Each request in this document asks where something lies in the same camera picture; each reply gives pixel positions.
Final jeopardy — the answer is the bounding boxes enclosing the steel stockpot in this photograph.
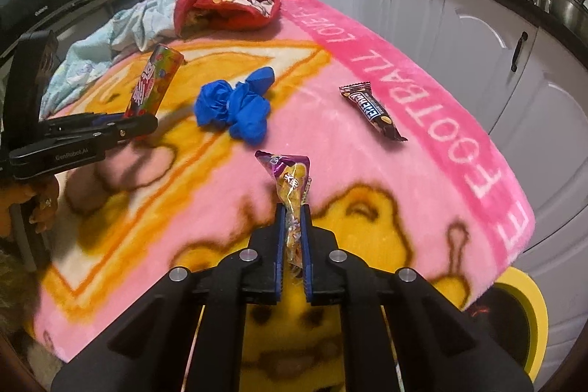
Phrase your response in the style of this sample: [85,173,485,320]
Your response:
[549,0,588,42]

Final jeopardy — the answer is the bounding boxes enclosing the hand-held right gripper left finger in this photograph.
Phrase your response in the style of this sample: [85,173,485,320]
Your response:
[50,204,286,392]

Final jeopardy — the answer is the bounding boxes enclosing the crumpled blue rubber glove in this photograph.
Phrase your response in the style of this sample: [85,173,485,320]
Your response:
[195,67,275,144]

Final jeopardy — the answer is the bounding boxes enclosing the purple snack wrapper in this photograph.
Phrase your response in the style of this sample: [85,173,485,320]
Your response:
[255,150,313,279]

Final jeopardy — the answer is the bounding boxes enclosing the red candy tube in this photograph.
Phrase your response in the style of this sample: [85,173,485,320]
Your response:
[124,44,185,120]

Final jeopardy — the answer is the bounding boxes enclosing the brown chocolate bar wrapper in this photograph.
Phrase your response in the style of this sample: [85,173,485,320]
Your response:
[339,82,409,143]

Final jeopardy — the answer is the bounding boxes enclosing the person's left hand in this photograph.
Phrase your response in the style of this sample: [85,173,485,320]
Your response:
[0,177,61,237]

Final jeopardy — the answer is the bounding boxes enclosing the pink printed blanket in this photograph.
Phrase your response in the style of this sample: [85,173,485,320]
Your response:
[28,0,536,392]

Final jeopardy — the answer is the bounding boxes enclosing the white kitchen cabinets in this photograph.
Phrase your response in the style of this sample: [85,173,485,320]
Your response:
[271,0,588,379]

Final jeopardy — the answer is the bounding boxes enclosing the light blue printed cloth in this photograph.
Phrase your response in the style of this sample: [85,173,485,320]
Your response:
[39,0,222,118]

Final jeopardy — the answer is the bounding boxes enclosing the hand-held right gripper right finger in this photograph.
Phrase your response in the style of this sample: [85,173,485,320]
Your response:
[302,207,534,392]

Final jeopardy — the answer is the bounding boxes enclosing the person's left forearm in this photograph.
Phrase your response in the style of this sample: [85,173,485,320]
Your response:
[0,236,33,333]

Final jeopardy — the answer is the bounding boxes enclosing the yellow bin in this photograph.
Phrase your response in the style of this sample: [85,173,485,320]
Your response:
[464,267,549,384]

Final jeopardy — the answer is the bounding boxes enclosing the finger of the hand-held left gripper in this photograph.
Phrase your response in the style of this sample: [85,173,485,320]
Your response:
[112,114,159,142]
[41,111,126,132]

